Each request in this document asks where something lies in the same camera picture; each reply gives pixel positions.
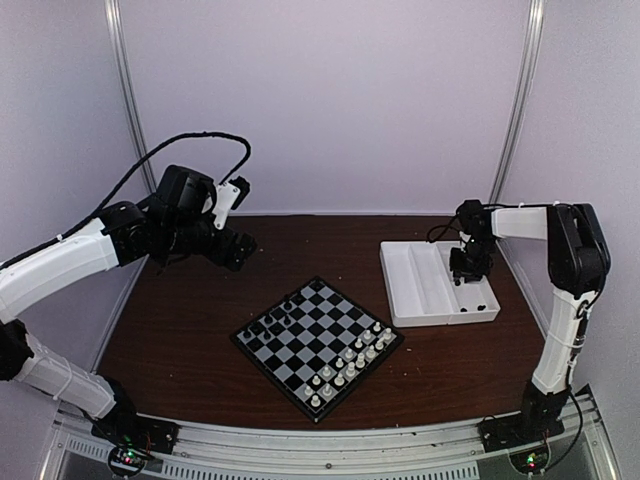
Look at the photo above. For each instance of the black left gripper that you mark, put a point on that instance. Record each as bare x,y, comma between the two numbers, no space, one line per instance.
220,254

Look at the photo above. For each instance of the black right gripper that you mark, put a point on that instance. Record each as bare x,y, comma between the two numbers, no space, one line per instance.
470,275

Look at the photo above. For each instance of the white plastic divided tray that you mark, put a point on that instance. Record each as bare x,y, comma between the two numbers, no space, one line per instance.
421,291

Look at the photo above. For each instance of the black white chessboard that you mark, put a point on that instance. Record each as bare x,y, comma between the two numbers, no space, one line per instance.
321,316

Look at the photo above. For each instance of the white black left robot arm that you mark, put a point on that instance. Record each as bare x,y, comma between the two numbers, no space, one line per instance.
55,302

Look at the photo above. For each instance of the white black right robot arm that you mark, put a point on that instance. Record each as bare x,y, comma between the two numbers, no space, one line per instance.
578,262

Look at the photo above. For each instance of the white chess piece row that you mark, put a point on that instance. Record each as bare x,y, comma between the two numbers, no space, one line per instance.
336,371

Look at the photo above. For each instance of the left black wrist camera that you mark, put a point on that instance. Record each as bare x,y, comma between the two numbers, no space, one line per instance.
242,188

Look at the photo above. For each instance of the right aluminium frame post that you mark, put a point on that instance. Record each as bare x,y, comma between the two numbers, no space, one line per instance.
528,64

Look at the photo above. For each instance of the aluminium frame post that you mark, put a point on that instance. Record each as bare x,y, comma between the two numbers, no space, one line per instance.
528,64
118,42

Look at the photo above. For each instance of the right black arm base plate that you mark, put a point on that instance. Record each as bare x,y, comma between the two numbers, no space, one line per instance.
538,418

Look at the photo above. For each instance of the front aluminium rail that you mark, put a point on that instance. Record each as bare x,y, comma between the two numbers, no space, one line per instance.
451,450

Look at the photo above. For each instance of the left aluminium frame post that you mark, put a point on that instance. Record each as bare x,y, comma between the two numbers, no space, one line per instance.
118,42

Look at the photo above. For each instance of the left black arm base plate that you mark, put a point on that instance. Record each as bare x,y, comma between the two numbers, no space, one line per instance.
123,426

